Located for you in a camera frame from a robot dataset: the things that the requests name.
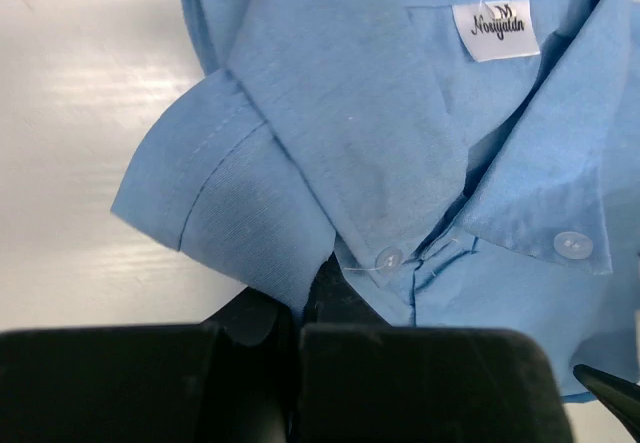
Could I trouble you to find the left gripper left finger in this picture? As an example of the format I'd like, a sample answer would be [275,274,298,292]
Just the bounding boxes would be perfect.
[1,289,296,442]

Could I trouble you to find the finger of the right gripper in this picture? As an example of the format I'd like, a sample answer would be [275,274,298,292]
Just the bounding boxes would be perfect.
[573,364,640,436]

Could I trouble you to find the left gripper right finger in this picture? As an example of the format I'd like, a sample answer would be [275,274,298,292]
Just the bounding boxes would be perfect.
[298,259,573,442]

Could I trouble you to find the light blue long sleeve shirt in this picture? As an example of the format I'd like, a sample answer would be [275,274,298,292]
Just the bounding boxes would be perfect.
[112,0,639,401]

